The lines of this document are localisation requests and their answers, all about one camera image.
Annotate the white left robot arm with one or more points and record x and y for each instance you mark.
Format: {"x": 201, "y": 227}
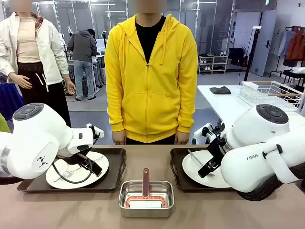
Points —
{"x": 35, "y": 133}

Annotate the folded grey cloth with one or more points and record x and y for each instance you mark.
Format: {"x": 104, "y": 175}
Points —
{"x": 220, "y": 90}

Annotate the white round plate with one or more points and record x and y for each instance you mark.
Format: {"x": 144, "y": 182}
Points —
{"x": 83, "y": 177}
{"x": 193, "y": 171}

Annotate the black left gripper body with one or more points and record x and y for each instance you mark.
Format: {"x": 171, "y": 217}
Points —
{"x": 74, "y": 159}

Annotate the black clothes rack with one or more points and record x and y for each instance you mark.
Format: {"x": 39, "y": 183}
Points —
{"x": 274, "y": 69}

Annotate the person's right forearm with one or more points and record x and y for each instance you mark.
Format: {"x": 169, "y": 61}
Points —
{"x": 115, "y": 114}

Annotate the white shoe rack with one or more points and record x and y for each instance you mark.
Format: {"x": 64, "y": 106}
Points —
{"x": 212, "y": 63}

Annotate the person in yellow hoodie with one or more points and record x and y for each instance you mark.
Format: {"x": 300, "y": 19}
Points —
{"x": 152, "y": 95}

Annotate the black tripod stand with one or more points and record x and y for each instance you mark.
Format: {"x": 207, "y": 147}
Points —
{"x": 252, "y": 52}

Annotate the blue cloth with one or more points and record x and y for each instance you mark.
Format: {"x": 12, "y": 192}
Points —
{"x": 9, "y": 97}

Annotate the black bag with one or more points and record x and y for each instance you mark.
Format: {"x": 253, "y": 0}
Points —
{"x": 237, "y": 57}

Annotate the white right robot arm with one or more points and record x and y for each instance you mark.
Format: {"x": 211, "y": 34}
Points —
{"x": 250, "y": 167}

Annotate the brown plastic tray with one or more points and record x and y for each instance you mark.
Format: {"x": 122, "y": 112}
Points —
{"x": 177, "y": 171}
{"x": 114, "y": 181}

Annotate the light grey shirt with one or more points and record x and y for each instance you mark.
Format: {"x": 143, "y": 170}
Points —
{"x": 281, "y": 43}

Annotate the white door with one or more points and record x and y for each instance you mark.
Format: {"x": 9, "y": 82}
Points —
{"x": 264, "y": 35}

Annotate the bright green cloth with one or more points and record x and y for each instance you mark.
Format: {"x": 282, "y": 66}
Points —
{"x": 3, "y": 124}

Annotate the white side table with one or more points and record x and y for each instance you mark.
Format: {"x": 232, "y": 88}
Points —
{"x": 219, "y": 102}

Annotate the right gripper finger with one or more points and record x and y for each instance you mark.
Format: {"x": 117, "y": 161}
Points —
{"x": 204, "y": 170}
{"x": 215, "y": 164}

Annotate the person in grey hoodie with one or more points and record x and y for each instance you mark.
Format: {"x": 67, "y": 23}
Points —
{"x": 82, "y": 47}

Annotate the orange jacket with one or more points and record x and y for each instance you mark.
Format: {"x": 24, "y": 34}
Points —
{"x": 296, "y": 47}

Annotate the person's left hand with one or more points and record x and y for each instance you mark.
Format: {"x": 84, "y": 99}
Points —
{"x": 182, "y": 138}

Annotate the mannequin in white jacket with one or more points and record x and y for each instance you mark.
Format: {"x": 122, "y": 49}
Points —
{"x": 47, "y": 47}

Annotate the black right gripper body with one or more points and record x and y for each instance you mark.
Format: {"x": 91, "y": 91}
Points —
{"x": 215, "y": 150}

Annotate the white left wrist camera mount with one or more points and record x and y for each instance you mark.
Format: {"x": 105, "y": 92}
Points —
{"x": 96, "y": 131}

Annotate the person's right hand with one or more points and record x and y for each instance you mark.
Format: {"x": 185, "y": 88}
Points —
{"x": 119, "y": 138}

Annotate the rectangular steel container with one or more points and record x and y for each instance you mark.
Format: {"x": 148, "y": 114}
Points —
{"x": 145, "y": 213}

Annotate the person's left forearm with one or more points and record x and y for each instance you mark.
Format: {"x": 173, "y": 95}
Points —
{"x": 188, "y": 114}

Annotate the silver metal fork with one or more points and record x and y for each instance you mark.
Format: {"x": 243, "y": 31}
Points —
{"x": 195, "y": 158}
{"x": 69, "y": 172}

